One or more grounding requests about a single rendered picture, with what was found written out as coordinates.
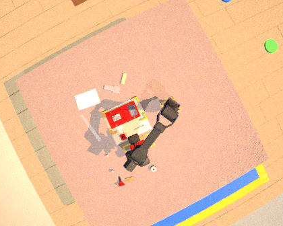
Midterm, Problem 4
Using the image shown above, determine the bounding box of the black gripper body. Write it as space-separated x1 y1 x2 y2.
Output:
127 133 150 167

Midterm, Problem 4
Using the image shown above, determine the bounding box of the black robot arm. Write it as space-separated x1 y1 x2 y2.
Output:
123 97 181 172

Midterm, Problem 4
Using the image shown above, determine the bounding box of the white flat rectangle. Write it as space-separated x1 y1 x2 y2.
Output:
74 88 100 110

